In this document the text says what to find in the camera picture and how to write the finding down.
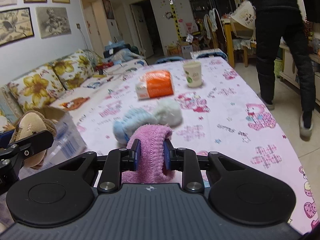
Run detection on brown ribbed plush hat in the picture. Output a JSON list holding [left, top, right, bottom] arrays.
[[10, 110, 56, 170]]

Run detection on pink fluffy sock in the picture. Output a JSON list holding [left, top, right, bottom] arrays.
[[122, 125, 175, 184]]

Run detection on light blue plush toy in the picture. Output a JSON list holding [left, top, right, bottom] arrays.
[[113, 108, 158, 145]]

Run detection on white fluffy pompom plush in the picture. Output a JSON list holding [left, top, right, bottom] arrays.
[[152, 99, 183, 127]]

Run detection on cardboard box with plastic wrap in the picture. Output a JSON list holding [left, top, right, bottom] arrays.
[[19, 107, 87, 179]]

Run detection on pink cartoon tablecloth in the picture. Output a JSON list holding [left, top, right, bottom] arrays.
[[57, 56, 320, 235]]

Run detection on floral sofa cushion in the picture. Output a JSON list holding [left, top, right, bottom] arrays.
[[51, 50, 95, 90], [7, 64, 66, 112]]

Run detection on orange tissue pack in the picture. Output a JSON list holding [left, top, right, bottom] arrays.
[[135, 70, 174, 100]]

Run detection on sofa with cartoon cover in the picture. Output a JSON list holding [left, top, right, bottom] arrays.
[[1, 50, 148, 132]]

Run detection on white paper cup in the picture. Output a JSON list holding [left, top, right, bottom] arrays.
[[183, 61, 202, 88]]

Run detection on framed cartoon drawing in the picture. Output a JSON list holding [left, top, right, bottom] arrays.
[[0, 7, 34, 47]]

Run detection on framed pencil portrait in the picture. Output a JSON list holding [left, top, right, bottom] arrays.
[[36, 7, 72, 39]]

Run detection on wooden chair with cloth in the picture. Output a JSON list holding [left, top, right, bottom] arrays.
[[221, 0, 256, 68]]

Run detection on giraffe height chart sticker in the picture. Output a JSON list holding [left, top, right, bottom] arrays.
[[169, 0, 182, 41]]

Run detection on person in black clothes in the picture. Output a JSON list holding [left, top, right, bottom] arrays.
[[238, 0, 320, 138]]

